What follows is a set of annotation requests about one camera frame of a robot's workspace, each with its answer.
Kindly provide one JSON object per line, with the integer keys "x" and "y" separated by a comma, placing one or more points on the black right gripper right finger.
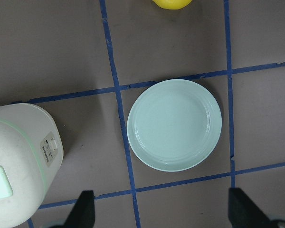
{"x": 244, "y": 213}

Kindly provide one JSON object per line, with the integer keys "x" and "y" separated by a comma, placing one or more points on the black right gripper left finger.
{"x": 82, "y": 214}

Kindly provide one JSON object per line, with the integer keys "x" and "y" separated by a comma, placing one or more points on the light green plate right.
{"x": 174, "y": 125}

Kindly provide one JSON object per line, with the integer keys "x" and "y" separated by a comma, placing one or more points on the white and green rice cooker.
{"x": 31, "y": 154}

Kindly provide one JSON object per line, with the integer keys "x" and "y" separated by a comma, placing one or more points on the yellow toy bell pepper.
{"x": 172, "y": 4}

